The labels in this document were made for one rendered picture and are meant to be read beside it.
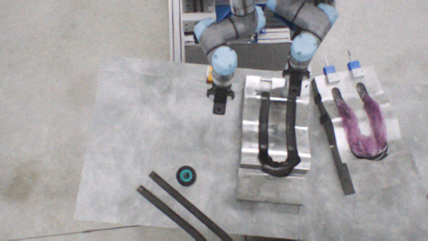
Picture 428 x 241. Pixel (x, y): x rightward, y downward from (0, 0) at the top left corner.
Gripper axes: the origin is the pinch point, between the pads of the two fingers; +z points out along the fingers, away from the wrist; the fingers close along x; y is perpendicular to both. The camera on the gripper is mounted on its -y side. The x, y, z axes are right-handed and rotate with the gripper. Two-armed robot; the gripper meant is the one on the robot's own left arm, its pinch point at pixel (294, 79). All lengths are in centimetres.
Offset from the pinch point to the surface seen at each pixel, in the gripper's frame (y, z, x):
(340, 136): -20.5, 5.7, -19.3
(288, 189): -42.8, 2.5, -0.3
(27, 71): 15, 75, 166
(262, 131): -21.2, 1.1, 11.1
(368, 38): 60, 113, -55
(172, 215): -56, -6, 43
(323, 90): -1.0, 10.8, -12.7
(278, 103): -9.1, 3.8, 5.5
